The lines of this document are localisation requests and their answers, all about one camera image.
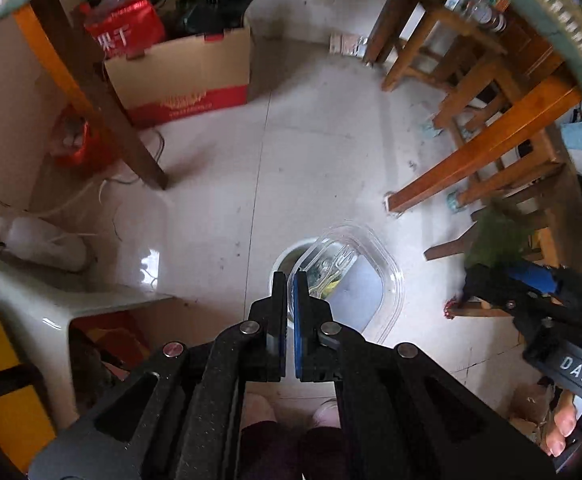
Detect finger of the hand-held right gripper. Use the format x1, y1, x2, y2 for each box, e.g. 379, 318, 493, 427
464, 265, 563, 312
502, 261, 582, 307

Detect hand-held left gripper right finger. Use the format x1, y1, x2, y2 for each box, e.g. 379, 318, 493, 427
293, 270, 558, 480

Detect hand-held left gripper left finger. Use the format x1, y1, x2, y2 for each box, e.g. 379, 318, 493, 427
27, 271, 289, 480

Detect green plastic bag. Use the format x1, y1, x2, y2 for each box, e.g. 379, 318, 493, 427
464, 202, 534, 272

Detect white plastic bowl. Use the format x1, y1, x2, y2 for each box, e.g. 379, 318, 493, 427
271, 237, 323, 287

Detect clear plastic container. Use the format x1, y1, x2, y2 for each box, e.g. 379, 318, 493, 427
298, 222, 406, 347

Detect person's right hand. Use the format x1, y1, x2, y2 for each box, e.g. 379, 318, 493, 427
545, 391, 580, 457

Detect person's right leg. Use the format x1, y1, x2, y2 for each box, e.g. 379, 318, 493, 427
298, 397, 345, 480

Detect person's leg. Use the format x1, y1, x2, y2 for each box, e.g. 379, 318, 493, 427
298, 397, 345, 480
240, 394, 298, 480

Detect person's left leg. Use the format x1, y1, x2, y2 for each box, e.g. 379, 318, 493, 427
240, 394, 298, 480

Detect wooden table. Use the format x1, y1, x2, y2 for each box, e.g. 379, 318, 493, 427
13, 0, 582, 216

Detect light blue plastic bag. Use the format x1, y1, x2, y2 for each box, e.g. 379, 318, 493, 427
560, 119, 582, 192

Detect white plastic stool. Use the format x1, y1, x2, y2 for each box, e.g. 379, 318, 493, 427
0, 249, 174, 413

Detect wooden stool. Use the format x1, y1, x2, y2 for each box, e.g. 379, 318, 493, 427
382, 0, 511, 137

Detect red brown cardboard box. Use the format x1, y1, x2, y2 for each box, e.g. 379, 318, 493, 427
103, 24, 253, 129

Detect red plastic bag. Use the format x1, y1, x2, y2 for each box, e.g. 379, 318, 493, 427
52, 109, 118, 172

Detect empty glass jar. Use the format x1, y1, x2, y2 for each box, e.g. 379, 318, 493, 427
466, 0, 508, 32

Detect yellow box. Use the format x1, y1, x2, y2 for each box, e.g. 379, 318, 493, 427
0, 289, 58, 462

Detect small brown box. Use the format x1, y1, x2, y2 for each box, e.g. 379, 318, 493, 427
329, 32, 368, 57

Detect black electric fan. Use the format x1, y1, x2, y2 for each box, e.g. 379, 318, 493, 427
175, 0, 258, 42

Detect red foil bag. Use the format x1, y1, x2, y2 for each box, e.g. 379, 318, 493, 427
83, 0, 168, 62

